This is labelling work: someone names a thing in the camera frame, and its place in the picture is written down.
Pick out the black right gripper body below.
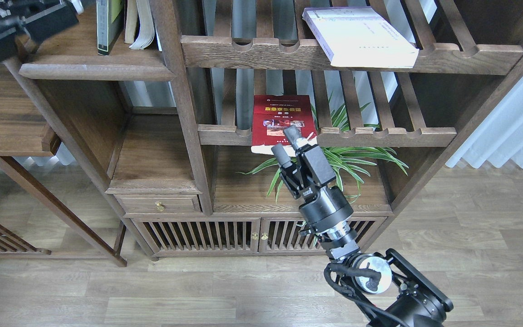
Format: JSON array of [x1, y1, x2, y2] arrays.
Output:
[[280, 145, 353, 233]]

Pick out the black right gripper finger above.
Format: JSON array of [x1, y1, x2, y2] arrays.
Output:
[[271, 145, 295, 170], [284, 125, 309, 150]]

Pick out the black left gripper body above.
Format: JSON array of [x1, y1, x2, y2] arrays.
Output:
[[0, 0, 84, 62]]

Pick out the red paperback book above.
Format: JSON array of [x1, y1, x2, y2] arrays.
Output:
[[251, 95, 317, 157]]

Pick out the black yellow-green book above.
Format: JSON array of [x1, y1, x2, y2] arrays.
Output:
[[96, 0, 125, 55]]

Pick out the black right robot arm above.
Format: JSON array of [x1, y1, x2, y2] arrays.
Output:
[[272, 126, 453, 327]]

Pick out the upright cream books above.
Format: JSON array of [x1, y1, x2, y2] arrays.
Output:
[[124, 0, 157, 50]]

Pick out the green spider plant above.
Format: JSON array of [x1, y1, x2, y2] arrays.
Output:
[[238, 104, 409, 203]]

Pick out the dark wooden side table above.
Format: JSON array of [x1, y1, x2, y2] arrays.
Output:
[[0, 66, 127, 267]]

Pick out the white paperback book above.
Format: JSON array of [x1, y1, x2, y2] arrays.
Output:
[[302, 6, 419, 69]]

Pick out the large dark wooden bookshelf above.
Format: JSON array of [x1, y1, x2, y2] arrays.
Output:
[[12, 0, 523, 258]]

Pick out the brass drawer knob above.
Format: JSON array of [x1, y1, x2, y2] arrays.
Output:
[[154, 202, 165, 213]]

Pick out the white pleated curtain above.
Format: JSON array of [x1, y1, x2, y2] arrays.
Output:
[[446, 77, 523, 169]]

